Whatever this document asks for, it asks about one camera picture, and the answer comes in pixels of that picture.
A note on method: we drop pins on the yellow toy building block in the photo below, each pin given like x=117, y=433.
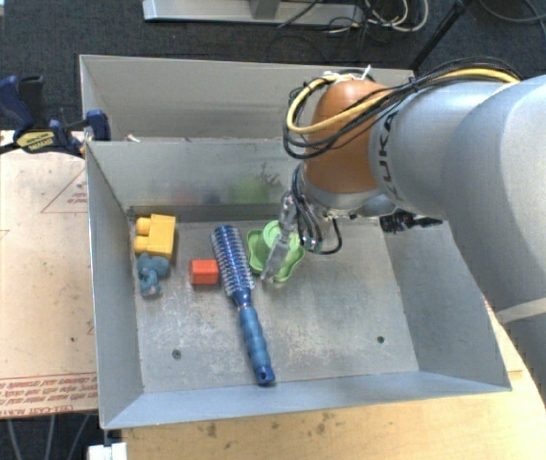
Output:
x=159, y=235

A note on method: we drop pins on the grey metal bin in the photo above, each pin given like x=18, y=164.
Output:
x=330, y=324

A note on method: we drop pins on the green flower-shaped cup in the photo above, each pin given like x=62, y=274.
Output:
x=256, y=252

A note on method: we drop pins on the orange-red small block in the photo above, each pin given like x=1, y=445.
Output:
x=204, y=272

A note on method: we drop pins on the brown cardboard board red print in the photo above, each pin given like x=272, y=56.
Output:
x=43, y=281

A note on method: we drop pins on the blue toy animal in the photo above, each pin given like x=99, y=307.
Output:
x=151, y=273

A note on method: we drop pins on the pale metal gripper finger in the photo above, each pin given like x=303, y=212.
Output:
x=283, y=253
x=269, y=266

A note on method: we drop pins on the blue round hairbrush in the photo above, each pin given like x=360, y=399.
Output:
x=234, y=261

